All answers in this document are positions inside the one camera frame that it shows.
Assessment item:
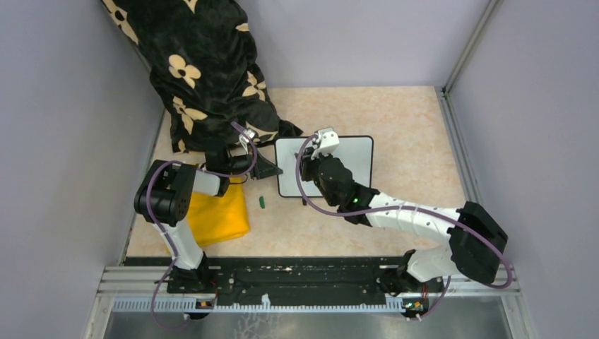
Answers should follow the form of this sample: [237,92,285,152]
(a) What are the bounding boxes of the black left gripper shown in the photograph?
[223,144,283,179]

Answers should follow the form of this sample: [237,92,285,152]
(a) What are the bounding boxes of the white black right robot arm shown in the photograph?
[295,155,510,291]

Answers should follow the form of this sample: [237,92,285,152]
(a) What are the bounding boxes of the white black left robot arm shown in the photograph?
[134,150,283,292]

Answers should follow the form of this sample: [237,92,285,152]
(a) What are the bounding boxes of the yellow folded cloth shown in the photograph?
[163,164,249,249]

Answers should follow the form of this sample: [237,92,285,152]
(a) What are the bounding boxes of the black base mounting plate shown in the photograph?
[167,256,443,307]

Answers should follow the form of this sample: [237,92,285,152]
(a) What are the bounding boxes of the black floral blanket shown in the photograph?
[103,1,301,153]

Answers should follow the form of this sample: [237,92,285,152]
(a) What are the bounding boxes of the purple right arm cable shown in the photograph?
[295,134,515,290]

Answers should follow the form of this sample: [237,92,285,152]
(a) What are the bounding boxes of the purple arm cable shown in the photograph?
[295,134,515,290]
[145,121,259,331]

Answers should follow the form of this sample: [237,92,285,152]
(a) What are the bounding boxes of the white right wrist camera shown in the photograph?
[311,127,340,160]

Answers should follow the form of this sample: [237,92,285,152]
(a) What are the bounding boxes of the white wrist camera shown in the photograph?
[311,127,340,160]
[239,129,256,153]

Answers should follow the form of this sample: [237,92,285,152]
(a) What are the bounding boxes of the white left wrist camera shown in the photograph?
[239,129,256,153]

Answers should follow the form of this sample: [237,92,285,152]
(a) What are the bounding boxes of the white whiteboard black frame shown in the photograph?
[275,136,374,198]

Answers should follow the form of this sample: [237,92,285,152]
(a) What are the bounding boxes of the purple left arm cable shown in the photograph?
[145,121,259,331]

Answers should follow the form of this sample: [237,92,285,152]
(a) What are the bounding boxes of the white slotted cable duct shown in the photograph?
[112,295,406,314]

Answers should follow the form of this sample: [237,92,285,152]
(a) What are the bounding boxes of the aluminium frame rail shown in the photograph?
[82,264,535,339]

